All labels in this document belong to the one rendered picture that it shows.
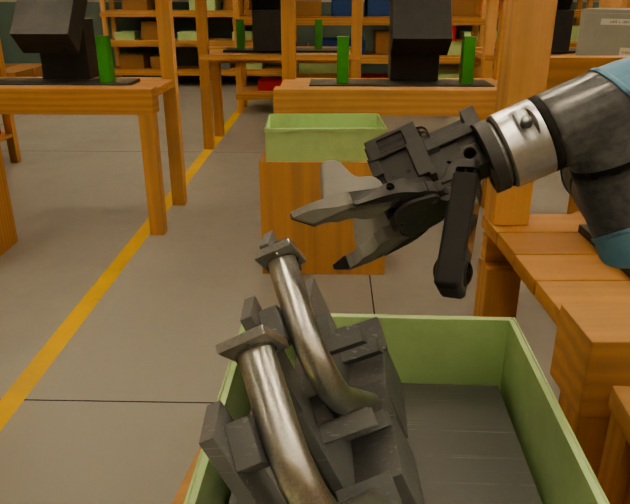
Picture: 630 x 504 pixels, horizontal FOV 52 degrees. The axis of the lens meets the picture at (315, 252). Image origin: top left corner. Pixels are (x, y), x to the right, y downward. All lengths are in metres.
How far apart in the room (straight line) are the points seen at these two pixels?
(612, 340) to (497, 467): 0.34
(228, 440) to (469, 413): 0.57
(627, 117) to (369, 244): 0.27
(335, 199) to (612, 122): 0.26
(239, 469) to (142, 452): 1.84
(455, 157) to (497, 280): 1.11
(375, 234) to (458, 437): 0.38
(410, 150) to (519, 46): 0.98
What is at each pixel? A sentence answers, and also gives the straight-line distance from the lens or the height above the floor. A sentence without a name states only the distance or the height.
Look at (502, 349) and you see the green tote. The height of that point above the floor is 0.91.
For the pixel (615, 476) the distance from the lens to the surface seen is 1.15.
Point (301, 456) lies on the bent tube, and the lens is 0.48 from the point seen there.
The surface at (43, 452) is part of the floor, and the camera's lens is 2.42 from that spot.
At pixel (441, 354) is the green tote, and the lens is 1.03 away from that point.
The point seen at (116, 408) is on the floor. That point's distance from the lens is 2.54.
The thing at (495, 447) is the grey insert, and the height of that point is 0.85.
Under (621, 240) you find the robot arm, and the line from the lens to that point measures 0.68.
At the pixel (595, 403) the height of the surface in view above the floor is 0.78.
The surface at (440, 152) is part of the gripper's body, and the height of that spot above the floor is 1.28.
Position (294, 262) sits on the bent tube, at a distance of 0.64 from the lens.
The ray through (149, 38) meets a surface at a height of 0.72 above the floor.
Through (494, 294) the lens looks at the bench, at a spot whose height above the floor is 0.69.
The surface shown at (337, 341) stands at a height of 1.01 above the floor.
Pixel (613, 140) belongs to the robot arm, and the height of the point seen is 1.30.
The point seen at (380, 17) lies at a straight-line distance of 8.13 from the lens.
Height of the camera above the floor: 1.42
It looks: 22 degrees down
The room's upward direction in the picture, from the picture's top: straight up
